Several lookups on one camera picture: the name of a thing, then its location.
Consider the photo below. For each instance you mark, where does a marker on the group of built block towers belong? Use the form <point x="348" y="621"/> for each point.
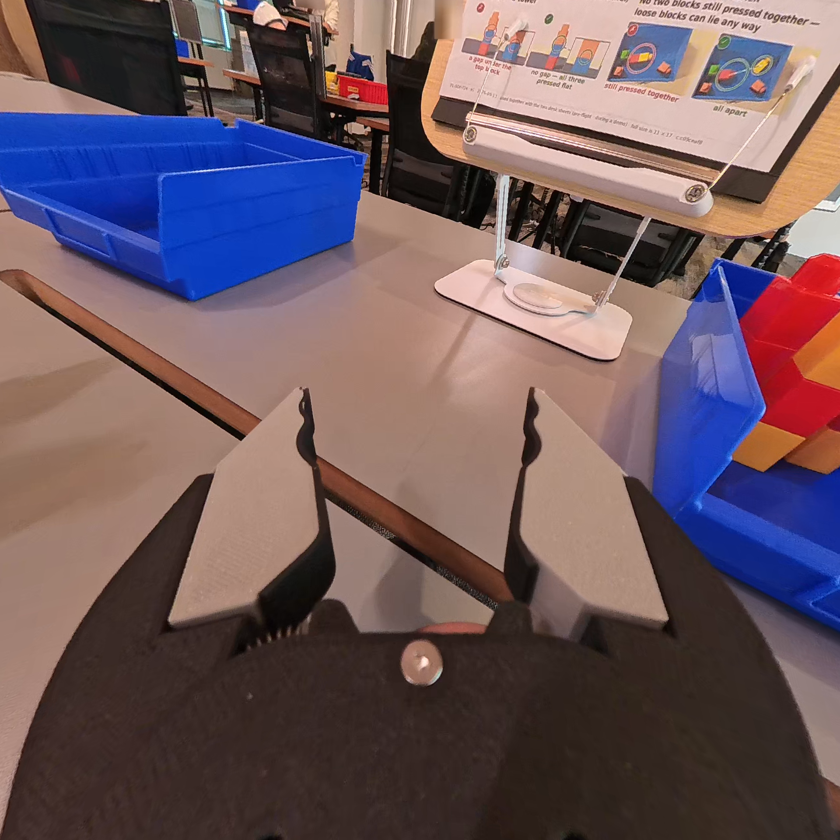
<point x="787" y="394"/>

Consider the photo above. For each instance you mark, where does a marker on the red plastic bin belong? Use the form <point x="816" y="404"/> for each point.
<point x="364" y="88"/>

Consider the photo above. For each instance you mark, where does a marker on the black backing board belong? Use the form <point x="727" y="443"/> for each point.
<point x="754" y="185"/>

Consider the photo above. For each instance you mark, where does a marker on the white stand with instruction sheet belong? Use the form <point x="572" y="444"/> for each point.
<point x="590" y="328"/>

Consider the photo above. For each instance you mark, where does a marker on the printed instruction sheet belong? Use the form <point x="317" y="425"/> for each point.
<point x="623" y="39"/>

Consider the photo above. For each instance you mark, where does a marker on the black mesh office chair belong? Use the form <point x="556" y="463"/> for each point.
<point x="105" y="52"/>

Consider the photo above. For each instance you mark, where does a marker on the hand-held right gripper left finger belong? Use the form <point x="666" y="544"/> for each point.
<point x="256" y="525"/>

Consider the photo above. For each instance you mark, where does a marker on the blue plastic storage bin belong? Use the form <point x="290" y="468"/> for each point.
<point x="229" y="229"/>
<point x="709" y="394"/>

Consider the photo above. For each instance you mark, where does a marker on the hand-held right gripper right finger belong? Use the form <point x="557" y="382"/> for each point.
<point x="584" y="525"/>

